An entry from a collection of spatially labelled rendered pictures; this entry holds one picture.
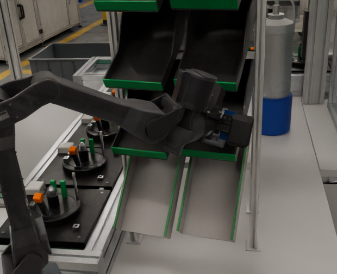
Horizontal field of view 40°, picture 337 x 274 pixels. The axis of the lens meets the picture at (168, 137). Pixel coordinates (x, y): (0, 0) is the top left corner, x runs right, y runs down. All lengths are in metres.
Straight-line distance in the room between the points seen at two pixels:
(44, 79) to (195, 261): 0.71
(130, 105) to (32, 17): 6.23
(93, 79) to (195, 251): 1.34
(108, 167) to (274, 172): 0.57
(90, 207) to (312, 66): 1.25
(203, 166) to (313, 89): 1.13
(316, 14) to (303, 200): 0.90
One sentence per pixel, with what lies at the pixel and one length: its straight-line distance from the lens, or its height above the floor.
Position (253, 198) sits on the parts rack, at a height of 1.02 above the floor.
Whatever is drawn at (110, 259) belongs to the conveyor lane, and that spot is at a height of 0.89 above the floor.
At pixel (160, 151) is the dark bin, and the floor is 1.20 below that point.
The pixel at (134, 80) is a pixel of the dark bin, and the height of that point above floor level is 1.36.
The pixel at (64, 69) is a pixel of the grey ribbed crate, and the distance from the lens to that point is 3.19.
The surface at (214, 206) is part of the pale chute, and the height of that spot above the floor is 1.04.
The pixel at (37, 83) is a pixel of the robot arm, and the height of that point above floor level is 1.46.
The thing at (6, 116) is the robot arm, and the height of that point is 1.43.
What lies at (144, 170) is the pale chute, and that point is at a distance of 1.17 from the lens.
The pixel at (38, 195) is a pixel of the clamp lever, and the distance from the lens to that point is 1.19.
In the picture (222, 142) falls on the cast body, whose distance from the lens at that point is 0.98.
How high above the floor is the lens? 1.68
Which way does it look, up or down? 26 degrees down
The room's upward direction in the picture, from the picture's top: 3 degrees counter-clockwise
